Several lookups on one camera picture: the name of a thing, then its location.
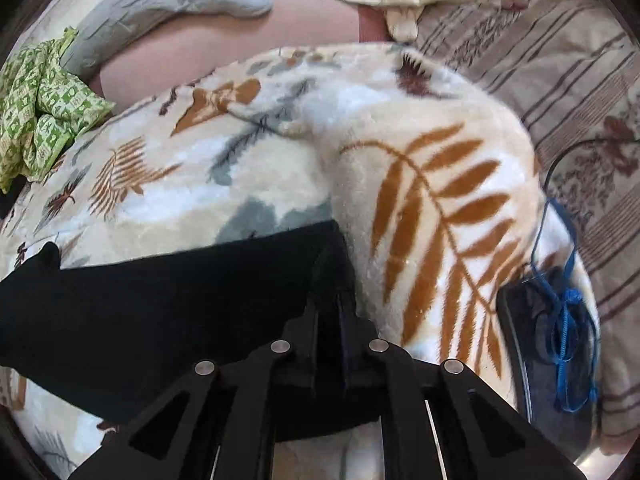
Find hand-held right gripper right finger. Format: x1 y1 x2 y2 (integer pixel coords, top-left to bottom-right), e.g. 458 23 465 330
336 294 588 480

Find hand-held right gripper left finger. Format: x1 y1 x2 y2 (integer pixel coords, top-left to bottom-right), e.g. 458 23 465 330
67 302 322 480

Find black pants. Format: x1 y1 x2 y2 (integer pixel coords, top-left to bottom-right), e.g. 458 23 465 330
0 220 416 443

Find dark blue bag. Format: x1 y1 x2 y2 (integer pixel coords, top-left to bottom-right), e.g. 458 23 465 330
495 265 601 461

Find leaf print fleece blanket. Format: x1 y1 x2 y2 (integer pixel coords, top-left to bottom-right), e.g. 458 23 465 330
0 42 601 480

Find pink quilted bed sheet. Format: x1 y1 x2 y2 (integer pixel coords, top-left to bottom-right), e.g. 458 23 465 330
97 0 391 111

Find brown striped bed sheet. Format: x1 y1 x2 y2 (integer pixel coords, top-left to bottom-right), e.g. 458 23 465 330
415 0 640 456

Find green checkered quilt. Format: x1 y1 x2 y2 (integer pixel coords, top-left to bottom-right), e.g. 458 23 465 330
0 27 118 193

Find grey quilted pillow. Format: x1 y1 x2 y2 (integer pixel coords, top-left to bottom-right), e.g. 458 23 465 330
60 0 273 78

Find blue cord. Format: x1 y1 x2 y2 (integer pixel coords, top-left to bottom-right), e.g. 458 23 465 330
530 197 599 413

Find black cable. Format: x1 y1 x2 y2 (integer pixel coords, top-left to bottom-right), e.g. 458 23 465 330
542 137 640 273

